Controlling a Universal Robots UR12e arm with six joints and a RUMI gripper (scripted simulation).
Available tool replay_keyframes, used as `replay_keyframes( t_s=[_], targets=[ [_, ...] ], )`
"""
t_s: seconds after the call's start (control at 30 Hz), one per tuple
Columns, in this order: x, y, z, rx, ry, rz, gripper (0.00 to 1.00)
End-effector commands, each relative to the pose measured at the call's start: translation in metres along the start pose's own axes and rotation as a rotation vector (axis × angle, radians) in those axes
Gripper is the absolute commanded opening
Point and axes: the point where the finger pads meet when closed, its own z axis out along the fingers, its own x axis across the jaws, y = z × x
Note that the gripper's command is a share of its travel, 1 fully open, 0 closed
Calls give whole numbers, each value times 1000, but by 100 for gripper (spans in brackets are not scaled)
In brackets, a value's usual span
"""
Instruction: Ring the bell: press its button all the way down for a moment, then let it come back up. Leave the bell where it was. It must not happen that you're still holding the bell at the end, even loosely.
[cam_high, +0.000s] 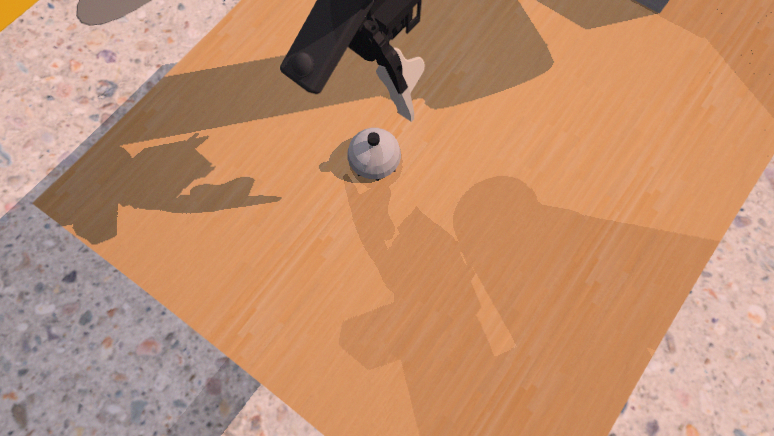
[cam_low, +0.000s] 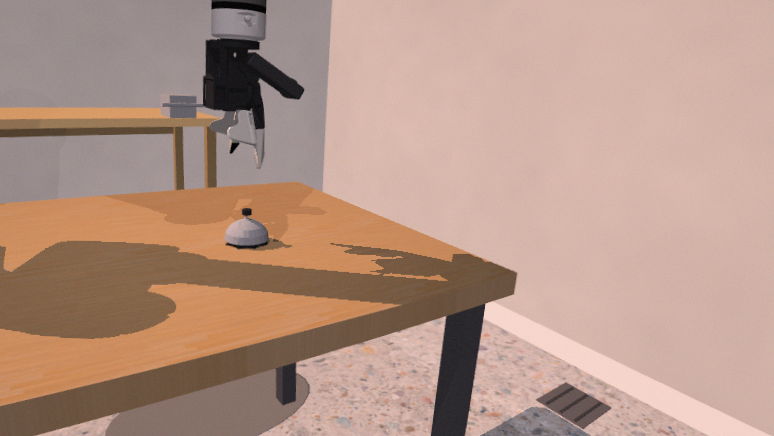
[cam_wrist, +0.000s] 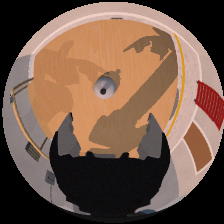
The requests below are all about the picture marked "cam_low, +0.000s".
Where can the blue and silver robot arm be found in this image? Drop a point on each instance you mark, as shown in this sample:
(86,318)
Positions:
(246,20)

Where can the silver service bell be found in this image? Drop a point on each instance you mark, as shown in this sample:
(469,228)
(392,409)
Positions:
(246,232)

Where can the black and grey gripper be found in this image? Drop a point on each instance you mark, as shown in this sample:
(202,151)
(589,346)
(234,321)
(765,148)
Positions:
(234,95)

